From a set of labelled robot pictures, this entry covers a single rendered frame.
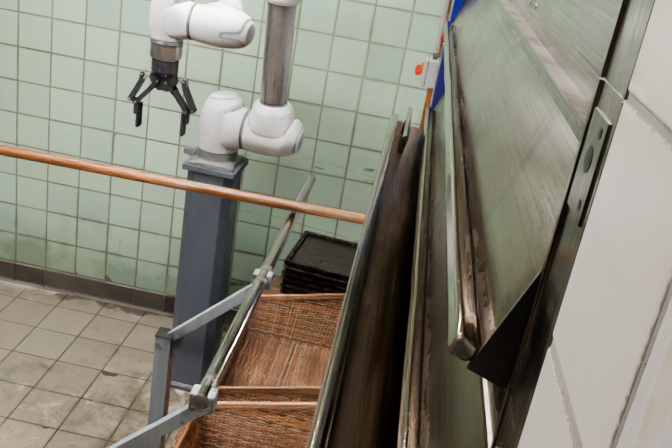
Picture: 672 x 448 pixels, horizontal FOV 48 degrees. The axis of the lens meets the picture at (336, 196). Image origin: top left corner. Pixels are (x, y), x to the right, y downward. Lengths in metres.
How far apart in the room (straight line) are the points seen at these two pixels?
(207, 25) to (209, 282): 1.28
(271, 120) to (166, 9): 0.76
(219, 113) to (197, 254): 0.58
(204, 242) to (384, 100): 0.97
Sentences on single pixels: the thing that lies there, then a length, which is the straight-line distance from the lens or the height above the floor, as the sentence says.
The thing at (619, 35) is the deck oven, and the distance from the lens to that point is 0.49.
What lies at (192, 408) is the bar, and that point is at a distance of 1.41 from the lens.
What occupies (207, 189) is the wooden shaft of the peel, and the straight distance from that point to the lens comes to 2.18.
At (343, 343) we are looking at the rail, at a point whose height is 1.43.
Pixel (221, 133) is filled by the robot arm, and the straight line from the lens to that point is 2.85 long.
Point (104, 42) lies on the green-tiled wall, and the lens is 3.53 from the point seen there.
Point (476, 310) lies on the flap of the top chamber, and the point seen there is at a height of 1.73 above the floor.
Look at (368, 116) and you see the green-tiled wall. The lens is 3.30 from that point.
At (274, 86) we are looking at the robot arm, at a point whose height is 1.36.
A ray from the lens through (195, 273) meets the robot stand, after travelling 3.08.
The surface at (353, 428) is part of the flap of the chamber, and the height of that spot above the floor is 1.41.
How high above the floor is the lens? 2.01
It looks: 21 degrees down
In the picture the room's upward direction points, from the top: 10 degrees clockwise
